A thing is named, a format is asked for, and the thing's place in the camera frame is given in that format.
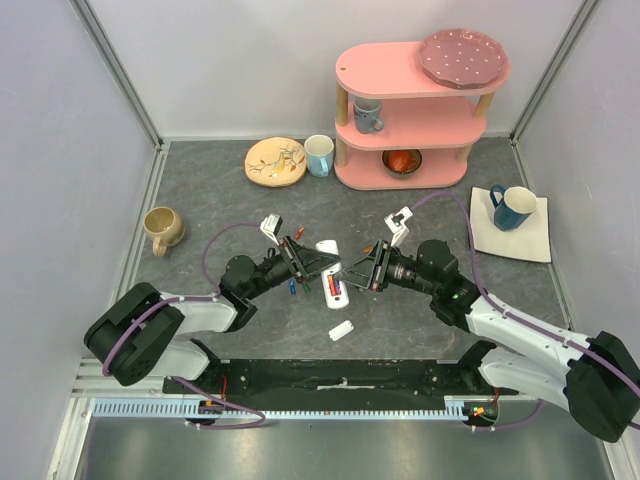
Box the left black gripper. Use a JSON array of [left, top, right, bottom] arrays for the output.
[[245, 233, 341, 299]]

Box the white remote control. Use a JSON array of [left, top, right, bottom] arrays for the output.
[[316, 240, 349, 310]]

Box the white battery cover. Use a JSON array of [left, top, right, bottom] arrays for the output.
[[328, 320, 354, 342]]

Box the red yellow battery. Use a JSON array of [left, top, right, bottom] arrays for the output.
[[327, 275, 338, 296]]

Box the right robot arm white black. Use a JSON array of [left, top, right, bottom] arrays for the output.
[[337, 240, 639, 443]]

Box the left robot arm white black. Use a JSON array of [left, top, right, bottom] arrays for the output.
[[84, 236, 341, 393]]

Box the red orange battery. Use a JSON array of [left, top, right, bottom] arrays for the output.
[[294, 227, 305, 241]]

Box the yellow floral plate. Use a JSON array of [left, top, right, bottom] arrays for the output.
[[244, 137, 307, 187]]

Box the orange cup in bowl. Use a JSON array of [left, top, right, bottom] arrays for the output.
[[387, 150, 420, 173]]

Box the light blue mug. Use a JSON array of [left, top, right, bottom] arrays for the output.
[[304, 134, 334, 177]]

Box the patterned dark bowl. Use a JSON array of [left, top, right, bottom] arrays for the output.
[[382, 149, 422, 178]]

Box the pink three-tier shelf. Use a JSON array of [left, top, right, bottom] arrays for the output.
[[334, 42, 511, 190]]

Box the beige ceramic mug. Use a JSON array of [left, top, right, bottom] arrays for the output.
[[143, 206, 185, 257]]

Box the grey mug on shelf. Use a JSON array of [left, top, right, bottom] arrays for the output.
[[353, 97, 384, 134]]

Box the dark blue mug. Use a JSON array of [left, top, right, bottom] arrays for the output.
[[489, 185, 537, 231]]

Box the white square plate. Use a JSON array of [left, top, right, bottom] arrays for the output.
[[470, 187, 551, 264]]

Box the pink polka dot plate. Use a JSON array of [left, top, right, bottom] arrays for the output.
[[417, 28, 508, 90]]

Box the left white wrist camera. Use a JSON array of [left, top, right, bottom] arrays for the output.
[[259, 213, 282, 245]]

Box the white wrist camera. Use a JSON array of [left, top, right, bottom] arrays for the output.
[[259, 213, 282, 245], [384, 206, 413, 247]]

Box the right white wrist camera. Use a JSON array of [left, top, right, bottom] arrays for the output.
[[384, 206, 413, 247]]

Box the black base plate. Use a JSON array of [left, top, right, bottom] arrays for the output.
[[194, 359, 495, 411]]

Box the white slotted cable duct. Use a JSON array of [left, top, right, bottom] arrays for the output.
[[92, 397, 488, 421]]

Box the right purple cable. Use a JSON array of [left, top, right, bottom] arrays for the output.
[[409, 191, 640, 433]]

